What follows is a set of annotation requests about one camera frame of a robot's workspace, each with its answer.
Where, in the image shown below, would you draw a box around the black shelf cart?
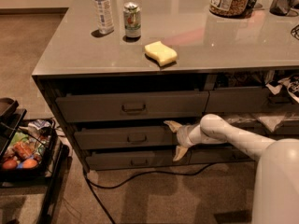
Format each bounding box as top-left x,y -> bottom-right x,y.
0,109 -> 69,224

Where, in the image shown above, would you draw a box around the clear plastic water bottle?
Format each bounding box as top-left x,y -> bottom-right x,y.
93,0 -> 114,35

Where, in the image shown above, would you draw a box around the dark glass container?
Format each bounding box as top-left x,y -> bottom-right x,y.
269,0 -> 298,17

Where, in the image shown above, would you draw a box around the grey drawer counter cabinet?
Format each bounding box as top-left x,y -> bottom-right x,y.
33,0 -> 299,171

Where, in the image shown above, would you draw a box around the black snack basket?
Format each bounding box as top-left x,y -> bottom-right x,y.
0,119 -> 57,181

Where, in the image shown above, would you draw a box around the black wire object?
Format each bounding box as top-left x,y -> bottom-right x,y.
291,25 -> 299,40

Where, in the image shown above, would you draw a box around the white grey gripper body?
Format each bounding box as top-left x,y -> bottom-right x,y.
177,124 -> 201,147

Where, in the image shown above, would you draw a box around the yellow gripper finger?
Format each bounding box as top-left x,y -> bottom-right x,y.
164,120 -> 181,133
173,146 -> 188,161

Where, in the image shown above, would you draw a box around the yellow sponge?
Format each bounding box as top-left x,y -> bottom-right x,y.
145,41 -> 178,66

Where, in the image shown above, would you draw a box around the black power cable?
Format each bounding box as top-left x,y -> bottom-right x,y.
82,161 -> 216,224

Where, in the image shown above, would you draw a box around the dark tray on cart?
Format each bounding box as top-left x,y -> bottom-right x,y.
0,98 -> 19,121

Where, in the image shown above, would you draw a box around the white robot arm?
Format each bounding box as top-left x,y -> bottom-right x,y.
165,114 -> 299,224

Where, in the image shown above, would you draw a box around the green white soda can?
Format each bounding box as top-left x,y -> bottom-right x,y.
123,2 -> 141,38

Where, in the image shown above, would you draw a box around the black white crumpled bag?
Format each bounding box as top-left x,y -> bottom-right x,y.
266,74 -> 299,104

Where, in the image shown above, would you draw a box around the white snack packets in drawer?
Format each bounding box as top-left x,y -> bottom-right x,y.
222,112 -> 299,133

